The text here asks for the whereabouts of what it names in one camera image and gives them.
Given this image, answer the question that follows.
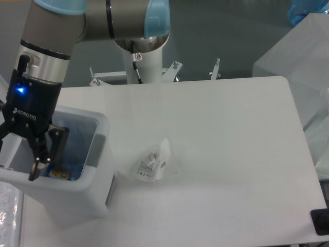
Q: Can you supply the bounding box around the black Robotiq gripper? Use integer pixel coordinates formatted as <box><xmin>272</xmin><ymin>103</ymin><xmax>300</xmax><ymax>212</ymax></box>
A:
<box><xmin>0</xmin><ymin>69</ymin><xmax>69</xmax><ymax>181</ymax></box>

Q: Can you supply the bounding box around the clear plastic water bottle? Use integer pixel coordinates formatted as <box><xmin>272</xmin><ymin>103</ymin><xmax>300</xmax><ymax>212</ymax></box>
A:
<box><xmin>55</xmin><ymin>113</ymin><xmax>97</xmax><ymax>180</ymax></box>

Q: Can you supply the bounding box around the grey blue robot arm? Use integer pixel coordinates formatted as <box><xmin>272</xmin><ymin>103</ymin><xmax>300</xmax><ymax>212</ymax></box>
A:
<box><xmin>1</xmin><ymin>1</ymin><xmax>171</xmax><ymax>181</ymax></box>

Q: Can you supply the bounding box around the white trash can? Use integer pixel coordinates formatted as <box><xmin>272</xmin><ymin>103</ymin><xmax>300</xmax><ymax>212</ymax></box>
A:
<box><xmin>1</xmin><ymin>106</ymin><xmax>115</xmax><ymax>217</ymax></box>

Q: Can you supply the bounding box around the blue snack packet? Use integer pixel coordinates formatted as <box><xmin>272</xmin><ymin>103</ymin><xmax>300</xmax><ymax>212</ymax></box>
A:
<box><xmin>45</xmin><ymin>160</ymin><xmax>75</xmax><ymax>181</ymax></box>

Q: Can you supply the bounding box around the clear plastic sheet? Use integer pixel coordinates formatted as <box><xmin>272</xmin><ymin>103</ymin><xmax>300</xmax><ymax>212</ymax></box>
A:
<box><xmin>1</xmin><ymin>182</ymin><xmax>24</xmax><ymax>246</ymax></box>

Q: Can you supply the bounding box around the crumpled white plastic wrapper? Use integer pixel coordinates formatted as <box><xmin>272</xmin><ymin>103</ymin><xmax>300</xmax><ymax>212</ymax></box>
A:
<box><xmin>133</xmin><ymin>138</ymin><xmax>178</xmax><ymax>183</ymax></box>

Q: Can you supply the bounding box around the translucent plastic box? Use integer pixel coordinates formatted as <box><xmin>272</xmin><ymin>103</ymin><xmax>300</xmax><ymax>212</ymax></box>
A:
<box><xmin>252</xmin><ymin>13</ymin><xmax>328</xmax><ymax>181</ymax></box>

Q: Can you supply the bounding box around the blue water jug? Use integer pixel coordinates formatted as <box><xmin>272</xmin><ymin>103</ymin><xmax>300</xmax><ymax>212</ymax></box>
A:
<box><xmin>287</xmin><ymin>0</ymin><xmax>328</xmax><ymax>26</ymax></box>

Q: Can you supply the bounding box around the black device at edge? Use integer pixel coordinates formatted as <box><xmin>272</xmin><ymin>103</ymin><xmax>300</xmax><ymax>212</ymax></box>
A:
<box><xmin>310</xmin><ymin>208</ymin><xmax>328</xmax><ymax>236</ymax></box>

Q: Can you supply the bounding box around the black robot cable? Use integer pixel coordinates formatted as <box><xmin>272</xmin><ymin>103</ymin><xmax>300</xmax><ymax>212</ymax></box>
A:
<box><xmin>130</xmin><ymin>41</ymin><xmax>143</xmax><ymax>84</ymax></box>

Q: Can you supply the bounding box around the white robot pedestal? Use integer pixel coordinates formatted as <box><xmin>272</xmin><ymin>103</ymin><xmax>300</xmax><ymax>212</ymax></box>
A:
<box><xmin>120</xmin><ymin>37</ymin><xmax>162</xmax><ymax>84</ymax></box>

